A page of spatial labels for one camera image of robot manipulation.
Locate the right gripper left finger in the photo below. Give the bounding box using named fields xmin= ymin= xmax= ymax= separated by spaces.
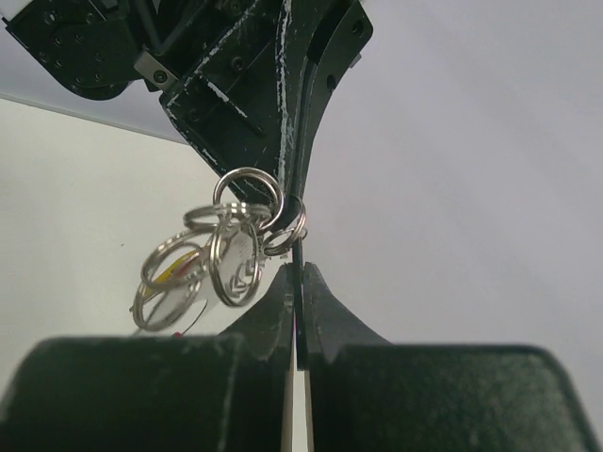
xmin=1 ymin=265 xmax=294 ymax=451

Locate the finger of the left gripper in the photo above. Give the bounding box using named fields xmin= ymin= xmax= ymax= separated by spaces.
xmin=159 ymin=1 xmax=302 ymax=196
xmin=291 ymin=1 xmax=373 ymax=216

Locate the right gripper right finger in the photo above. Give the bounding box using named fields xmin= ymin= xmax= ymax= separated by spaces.
xmin=303 ymin=264 xmax=602 ymax=451

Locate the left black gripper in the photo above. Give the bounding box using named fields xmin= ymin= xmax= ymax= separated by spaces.
xmin=4 ymin=1 xmax=251 ymax=101

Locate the yellow key tag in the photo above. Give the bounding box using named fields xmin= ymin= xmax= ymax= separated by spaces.
xmin=141 ymin=250 xmax=204 ymax=298

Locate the red handled key organizer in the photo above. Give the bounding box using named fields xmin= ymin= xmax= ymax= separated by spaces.
xmin=129 ymin=167 xmax=307 ymax=336

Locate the black key tag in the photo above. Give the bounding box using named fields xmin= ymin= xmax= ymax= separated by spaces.
xmin=292 ymin=237 xmax=308 ymax=370

